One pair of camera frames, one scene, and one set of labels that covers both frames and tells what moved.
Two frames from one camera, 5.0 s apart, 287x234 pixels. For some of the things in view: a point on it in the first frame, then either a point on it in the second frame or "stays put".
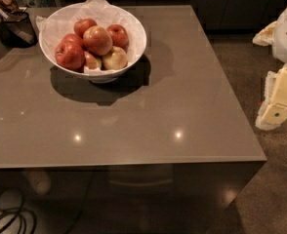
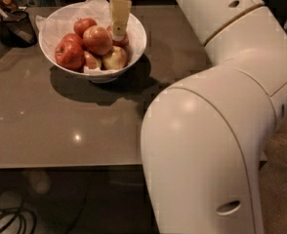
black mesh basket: (18, 31) stays put
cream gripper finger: (281, 97) → (120, 6)
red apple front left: (69, 54) stays put
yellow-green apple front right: (116, 59) stays put
